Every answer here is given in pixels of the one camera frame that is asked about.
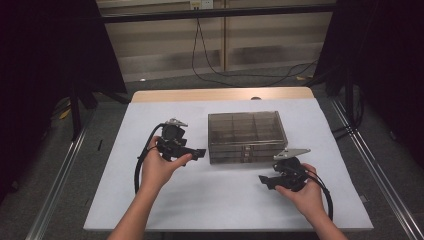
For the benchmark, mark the black stand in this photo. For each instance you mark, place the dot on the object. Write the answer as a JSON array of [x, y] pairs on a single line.
[[349, 100], [76, 113]]

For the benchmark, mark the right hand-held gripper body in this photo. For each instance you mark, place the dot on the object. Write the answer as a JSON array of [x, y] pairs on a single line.
[[291, 173]]

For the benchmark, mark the black curtain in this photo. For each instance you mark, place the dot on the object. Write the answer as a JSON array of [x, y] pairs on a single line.
[[50, 66], [383, 66]]

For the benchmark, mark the metal floor rail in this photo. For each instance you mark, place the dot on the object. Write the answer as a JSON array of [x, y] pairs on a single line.
[[376, 166], [56, 186]]

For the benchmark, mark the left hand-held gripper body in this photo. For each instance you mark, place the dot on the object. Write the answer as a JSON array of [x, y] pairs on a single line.
[[173, 143]]

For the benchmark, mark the yellow floor tape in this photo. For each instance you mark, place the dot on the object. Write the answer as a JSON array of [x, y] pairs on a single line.
[[300, 78], [65, 114]]

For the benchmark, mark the black horizontal bar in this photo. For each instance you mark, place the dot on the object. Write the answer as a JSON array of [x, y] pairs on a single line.
[[216, 13]]

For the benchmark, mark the white table cover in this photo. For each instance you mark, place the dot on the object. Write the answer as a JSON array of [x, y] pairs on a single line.
[[233, 200]]

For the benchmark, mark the person's left hand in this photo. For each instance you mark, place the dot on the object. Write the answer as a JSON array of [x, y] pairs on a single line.
[[156, 173]]

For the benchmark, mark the small black floor strip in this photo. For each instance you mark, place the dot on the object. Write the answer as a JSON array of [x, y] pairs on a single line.
[[100, 144]]

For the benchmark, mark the person's right hand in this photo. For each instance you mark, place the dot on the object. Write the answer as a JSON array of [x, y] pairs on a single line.
[[308, 198]]

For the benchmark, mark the smoky clear drawer box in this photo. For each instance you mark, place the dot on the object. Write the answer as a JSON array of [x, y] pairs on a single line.
[[246, 128]]

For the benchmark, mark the white wall outlet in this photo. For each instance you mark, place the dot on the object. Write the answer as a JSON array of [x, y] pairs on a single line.
[[201, 4]]

